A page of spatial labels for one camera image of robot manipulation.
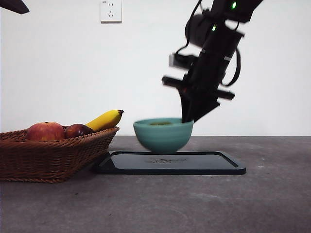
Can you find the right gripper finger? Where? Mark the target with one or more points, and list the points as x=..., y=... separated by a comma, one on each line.
x=186, y=106
x=204, y=105

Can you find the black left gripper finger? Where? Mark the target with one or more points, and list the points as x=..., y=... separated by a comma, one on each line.
x=14, y=6

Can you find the green avocado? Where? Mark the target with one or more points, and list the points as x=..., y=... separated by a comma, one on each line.
x=160, y=124

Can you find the teal ribbed bowl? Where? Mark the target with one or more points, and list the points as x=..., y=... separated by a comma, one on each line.
x=162, y=140

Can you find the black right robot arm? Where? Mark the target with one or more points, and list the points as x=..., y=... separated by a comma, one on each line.
x=226, y=34

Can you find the black rectangular tray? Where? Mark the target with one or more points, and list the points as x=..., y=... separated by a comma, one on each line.
x=145, y=170

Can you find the yellow banana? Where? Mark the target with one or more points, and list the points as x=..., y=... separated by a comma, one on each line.
x=104, y=121

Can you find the dark red plum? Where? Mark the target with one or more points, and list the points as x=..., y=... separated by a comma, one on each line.
x=76, y=131

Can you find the red apple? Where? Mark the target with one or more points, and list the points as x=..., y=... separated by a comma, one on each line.
x=46, y=131

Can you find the brown wicker basket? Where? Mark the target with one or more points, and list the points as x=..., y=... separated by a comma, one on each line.
x=48, y=160

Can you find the pale grey camera box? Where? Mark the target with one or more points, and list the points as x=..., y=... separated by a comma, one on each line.
x=173, y=60

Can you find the white wall socket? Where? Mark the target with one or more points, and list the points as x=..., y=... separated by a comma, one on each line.
x=111, y=12

